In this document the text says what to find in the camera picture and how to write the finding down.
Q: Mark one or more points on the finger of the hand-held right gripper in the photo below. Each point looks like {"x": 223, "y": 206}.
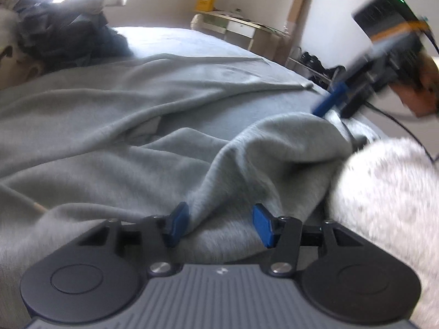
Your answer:
{"x": 329, "y": 101}
{"x": 355, "y": 104}

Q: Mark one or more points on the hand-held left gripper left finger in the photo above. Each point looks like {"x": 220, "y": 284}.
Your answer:
{"x": 178, "y": 222}

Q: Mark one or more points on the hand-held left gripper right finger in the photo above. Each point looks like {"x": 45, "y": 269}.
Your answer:
{"x": 262, "y": 226}

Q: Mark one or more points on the grey sweatshirt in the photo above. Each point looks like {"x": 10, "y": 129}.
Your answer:
{"x": 137, "y": 161}

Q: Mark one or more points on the person's right hand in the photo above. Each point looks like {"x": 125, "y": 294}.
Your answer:
{"x": 427, "y": 99}

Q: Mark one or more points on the dark cloth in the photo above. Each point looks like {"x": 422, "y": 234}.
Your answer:
{"x": 334, "y": 75}

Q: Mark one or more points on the black shoe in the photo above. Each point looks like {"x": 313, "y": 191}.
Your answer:
{"x": 310, "y": 61}

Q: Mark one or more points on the cardboard plank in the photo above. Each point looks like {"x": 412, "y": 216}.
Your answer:
{"x": 297, "y": 3}

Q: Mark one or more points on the white fluffy garment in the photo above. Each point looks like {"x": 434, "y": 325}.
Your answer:
{"x": 384, "y": 192}

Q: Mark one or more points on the dark blue garment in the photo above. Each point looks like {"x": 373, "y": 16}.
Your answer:
{"x": 113, "y": 44}

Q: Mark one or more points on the dark plaid shirt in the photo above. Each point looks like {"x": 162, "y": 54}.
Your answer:
{"x": 58, "y": 37}

